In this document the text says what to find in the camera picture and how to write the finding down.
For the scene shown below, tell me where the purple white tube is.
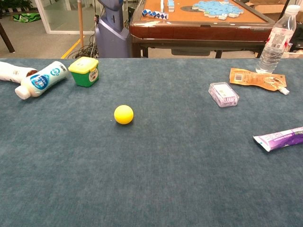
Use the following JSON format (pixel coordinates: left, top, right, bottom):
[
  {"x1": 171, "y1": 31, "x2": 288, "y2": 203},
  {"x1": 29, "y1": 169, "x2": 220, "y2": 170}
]
[{"x1": 252, "y1": 126, "x2": 303, "y2": 152}]

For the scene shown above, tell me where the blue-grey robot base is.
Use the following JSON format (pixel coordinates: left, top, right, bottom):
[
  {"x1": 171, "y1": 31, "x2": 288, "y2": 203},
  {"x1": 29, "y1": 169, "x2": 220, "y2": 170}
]
[{"x1": 95, "y1": 0, "x2": 131, "y2": 59}]

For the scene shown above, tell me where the white bottle with yellow cap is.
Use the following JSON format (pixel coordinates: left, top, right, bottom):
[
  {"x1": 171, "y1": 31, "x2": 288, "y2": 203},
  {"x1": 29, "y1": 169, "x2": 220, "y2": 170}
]
[{"x1": 0, "y1": 61, "x2": 38, "y2": 84}]

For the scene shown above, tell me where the yellow ball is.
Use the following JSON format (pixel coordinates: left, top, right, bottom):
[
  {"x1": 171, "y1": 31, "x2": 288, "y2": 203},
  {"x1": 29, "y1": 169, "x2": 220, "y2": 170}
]
[{"x1": 114, "y1": 105, "x2": 134, "y2": 125}]

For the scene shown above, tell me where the blue felt table cloth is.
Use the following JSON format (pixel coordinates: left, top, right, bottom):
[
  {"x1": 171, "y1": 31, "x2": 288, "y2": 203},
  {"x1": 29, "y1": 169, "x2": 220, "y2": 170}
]
[{"x1": 0, "y1": 58, "x2": 303, "y2": 227}]

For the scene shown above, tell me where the clear plastic floss box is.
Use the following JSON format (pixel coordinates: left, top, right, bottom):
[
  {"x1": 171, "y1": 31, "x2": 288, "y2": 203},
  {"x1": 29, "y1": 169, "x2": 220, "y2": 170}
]
[{"x1": 208, "y1": 81, "x2": 240, "y2": 108}]

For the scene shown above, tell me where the green box with yellow lid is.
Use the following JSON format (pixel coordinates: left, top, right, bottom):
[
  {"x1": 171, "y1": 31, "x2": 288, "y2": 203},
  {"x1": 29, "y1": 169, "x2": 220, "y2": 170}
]
[{"x1": 68, "y1": 56, "x2": 99, "y2": 88}]

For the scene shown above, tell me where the brown mahjong table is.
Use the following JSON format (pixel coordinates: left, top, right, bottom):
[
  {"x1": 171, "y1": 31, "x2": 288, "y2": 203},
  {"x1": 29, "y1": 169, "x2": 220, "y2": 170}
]
[{"x1": 129, "y1": 0, "x2": 276, "y2": 59}]

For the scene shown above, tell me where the blue white snake puzzle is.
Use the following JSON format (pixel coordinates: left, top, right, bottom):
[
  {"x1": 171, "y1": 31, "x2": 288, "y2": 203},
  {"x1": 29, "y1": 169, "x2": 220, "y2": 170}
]
[{"x1": 141, "y1": 9, "x2": 169, "y2": 20}]

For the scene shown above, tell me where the orange spout pouch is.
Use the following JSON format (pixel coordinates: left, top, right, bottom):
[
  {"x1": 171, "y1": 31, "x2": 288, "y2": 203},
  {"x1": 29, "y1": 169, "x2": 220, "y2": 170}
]
[{"x1": 229, "y1": 68, "x2": 290, "y2": 96}]

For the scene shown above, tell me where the wooden pole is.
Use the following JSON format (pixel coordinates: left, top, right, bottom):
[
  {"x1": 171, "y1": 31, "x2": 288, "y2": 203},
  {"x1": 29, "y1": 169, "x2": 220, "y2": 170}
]
[{"x1": 78, "y1": 0, "x2": 85, "y2": 48}]

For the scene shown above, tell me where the white bottle with blue label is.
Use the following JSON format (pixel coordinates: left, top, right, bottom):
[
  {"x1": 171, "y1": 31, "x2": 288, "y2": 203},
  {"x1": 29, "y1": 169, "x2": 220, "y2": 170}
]
[{"x1": 14, "y1": 61, "x2": 70, "y2": 100}]

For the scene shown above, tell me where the pile of blue mahjong tiles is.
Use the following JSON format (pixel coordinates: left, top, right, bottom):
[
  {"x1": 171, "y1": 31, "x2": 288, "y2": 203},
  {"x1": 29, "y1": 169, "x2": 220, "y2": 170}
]
[{"x1": 191, "y1": 0, "x2": 244, "y2": 20}]

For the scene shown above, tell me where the clear water bottle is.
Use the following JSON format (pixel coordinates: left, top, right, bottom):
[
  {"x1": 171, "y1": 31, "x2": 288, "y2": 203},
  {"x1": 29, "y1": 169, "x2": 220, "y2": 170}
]
[{"x1": 255, "y1": 4, "x2": 301, "y2": 74}]

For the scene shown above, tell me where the cardboard box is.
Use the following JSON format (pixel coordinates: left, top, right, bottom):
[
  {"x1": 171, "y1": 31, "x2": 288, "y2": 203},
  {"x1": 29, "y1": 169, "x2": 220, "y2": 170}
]
[{"x1": 246, "y1": 0, "x2": 291, "y2": 22}]

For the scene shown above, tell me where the green bag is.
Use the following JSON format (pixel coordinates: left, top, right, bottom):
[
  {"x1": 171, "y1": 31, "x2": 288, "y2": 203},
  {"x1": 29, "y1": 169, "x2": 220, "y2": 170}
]
[{"x1": 13, "y1": 13, "x2": 41, "y2": 23}]

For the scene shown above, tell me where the dark wooden furniture leg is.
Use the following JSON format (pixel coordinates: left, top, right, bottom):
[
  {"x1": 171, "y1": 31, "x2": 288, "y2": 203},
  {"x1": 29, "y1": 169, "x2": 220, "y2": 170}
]
[{"x1": 0, "y1": 22, "x2": 15, "y2": 53}]

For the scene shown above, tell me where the black cable bundle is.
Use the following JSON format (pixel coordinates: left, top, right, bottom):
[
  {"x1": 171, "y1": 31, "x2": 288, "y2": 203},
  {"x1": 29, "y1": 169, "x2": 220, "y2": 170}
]
[{"x1": 71, "y1": 35, "x2": 99, "y2": 59}]

